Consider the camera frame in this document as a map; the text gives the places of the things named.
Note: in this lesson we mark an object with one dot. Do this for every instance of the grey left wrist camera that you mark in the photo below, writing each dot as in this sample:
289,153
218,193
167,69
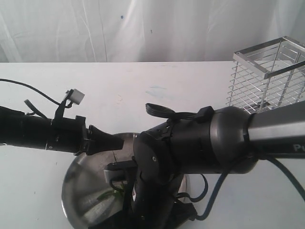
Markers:
74,96

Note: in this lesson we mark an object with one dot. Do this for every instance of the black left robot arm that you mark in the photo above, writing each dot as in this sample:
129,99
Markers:
22,130

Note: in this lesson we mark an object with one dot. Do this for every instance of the white backdrop curtain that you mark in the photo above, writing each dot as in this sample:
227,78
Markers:
142,30

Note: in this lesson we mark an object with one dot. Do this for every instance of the green round object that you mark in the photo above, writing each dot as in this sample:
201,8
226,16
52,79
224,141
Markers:
116,191

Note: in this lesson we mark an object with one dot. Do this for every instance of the round stainless steel plate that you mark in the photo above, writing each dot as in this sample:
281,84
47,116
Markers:
90,190

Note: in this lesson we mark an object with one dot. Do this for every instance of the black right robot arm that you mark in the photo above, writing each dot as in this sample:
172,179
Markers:
224,141

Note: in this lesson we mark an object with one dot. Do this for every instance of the chrome wire utensil basket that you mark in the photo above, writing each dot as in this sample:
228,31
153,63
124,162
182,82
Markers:
268,76

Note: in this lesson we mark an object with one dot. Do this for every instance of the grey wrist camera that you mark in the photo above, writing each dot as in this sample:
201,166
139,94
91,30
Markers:
74,96
120,171

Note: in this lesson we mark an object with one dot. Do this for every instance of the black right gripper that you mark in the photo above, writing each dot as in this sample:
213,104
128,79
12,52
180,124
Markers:
179,212

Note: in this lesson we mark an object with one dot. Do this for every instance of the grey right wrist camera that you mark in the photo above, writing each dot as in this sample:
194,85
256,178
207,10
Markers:
120,171

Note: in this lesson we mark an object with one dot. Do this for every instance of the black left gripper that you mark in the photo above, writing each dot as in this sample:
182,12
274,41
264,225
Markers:
71,135

